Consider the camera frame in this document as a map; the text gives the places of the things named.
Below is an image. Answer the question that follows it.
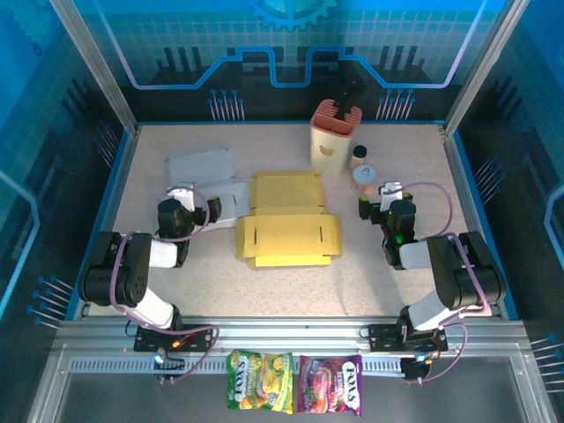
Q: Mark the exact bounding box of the white paper box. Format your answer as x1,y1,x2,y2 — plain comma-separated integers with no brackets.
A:
160,148,248,230

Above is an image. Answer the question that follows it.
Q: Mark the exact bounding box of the yellow paper box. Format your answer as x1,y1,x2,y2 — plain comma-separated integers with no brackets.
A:
234,169,343,269

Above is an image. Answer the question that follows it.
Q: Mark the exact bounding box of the orange printed tin can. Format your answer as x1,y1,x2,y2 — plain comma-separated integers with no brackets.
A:
351,164,379,195

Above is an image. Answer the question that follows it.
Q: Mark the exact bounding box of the beige knife block orange top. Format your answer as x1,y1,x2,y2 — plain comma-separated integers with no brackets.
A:
309,99,363,175

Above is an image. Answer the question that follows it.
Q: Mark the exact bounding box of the black connector module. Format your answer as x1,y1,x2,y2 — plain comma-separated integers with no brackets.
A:
152,350,186,385
399,355,434,385

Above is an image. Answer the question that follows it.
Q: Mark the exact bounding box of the green candy bag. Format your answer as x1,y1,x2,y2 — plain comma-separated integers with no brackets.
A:
225,349,295,415

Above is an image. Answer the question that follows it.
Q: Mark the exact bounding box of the purple candy bag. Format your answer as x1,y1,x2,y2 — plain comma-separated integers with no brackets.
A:
295,353,363,418

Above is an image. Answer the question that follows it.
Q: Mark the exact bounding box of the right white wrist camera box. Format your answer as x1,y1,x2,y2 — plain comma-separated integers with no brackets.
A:
380,180,404,212

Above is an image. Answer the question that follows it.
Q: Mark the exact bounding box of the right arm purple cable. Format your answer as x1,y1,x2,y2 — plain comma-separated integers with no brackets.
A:
382,182,493,385

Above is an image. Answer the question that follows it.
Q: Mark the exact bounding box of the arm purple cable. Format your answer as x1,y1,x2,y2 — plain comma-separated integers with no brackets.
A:
382,182,493,385
108,187,220,385

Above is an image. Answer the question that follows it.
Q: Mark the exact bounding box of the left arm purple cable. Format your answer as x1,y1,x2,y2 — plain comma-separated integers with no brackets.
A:
108,187,220,385

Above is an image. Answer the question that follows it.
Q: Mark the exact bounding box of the black knife handle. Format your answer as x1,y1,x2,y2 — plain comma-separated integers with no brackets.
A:
335,81,367,121

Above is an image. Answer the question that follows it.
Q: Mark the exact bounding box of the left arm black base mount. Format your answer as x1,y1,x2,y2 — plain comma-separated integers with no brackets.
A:
134,323,215,353

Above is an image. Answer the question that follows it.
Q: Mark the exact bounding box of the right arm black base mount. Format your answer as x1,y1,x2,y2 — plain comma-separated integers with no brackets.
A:
367,323,449,353

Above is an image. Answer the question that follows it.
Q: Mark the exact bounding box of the slotted grey cable duct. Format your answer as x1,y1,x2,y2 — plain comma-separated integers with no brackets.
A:
70,356,406,375

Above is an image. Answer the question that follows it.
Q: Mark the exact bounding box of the aluminium frame post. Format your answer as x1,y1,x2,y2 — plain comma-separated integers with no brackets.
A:
443,0,530,136
47,0,141,136

